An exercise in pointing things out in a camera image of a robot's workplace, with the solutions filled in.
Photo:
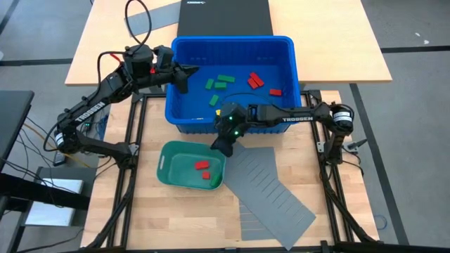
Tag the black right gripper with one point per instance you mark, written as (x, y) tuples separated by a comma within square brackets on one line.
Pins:
[(232, 121)]

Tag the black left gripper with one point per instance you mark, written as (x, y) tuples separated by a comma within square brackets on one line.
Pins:
[(165, 66)]

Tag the large blue plastic bin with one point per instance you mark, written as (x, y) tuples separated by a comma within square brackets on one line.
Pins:
[(197, 52)]

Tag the green rectangular block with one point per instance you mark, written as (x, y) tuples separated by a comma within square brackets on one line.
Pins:
[(213, 100), (209, 83), (215, 180), (220, 85)]

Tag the long green block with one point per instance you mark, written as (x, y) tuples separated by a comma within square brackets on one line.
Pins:
[(225, 78)]

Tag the red rectangular block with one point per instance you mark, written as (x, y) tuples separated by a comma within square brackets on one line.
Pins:
[(252, 83), (275, 92), (202, 164)]

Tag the short grey slotted divider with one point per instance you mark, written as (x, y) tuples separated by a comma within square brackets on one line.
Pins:
[(265, 156)]

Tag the long red block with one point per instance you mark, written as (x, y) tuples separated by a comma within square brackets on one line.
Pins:
[(257, 79)]

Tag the small red cube block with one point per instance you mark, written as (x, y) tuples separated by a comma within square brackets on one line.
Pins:
[(206, 175)]

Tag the teal plastic basket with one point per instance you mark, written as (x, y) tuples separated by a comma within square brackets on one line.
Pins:
[(175, 172)]

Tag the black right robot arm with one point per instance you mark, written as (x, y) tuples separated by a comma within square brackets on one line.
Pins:
[(299, 117)]

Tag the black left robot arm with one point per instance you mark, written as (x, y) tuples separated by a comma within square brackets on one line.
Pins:
[(88, 112)]

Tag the flat grey sheet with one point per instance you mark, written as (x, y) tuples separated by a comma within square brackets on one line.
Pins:
[(165, 17)]

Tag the black closed laptop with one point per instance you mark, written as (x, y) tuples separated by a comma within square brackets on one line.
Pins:
[(225, 17)]

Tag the black power strip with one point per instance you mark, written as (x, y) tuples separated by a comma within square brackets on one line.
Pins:
[(89, 125)]

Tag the black pointed lever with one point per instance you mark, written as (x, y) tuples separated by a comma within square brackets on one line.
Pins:
[(356, 144)]

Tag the black power adapter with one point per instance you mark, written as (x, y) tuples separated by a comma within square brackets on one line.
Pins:
[(59, 161)]

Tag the black side desk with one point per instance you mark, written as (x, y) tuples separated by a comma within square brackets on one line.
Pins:
[(14, 119)]

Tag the black horizontal bar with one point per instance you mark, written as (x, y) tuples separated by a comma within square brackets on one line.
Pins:
[(42, 193)]

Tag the white flat box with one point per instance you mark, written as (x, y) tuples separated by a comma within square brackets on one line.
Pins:
[(52, 214)]

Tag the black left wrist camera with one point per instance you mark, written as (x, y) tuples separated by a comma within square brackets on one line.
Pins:
[(183, 84)]

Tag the grey metal mount bracket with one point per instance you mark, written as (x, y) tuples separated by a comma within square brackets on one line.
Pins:
[(320, 145), (134, 149)]

